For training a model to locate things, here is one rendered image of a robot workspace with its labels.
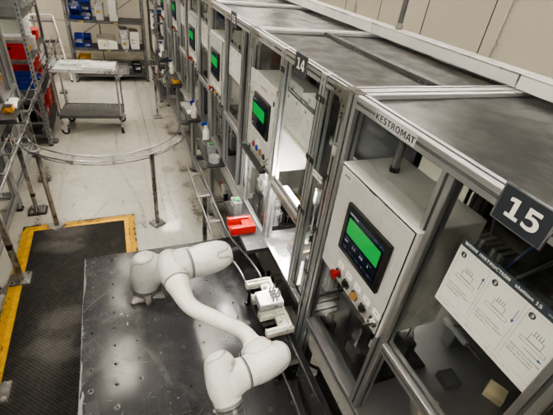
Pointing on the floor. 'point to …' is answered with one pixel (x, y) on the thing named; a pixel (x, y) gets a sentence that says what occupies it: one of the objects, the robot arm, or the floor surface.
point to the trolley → (105, 110)
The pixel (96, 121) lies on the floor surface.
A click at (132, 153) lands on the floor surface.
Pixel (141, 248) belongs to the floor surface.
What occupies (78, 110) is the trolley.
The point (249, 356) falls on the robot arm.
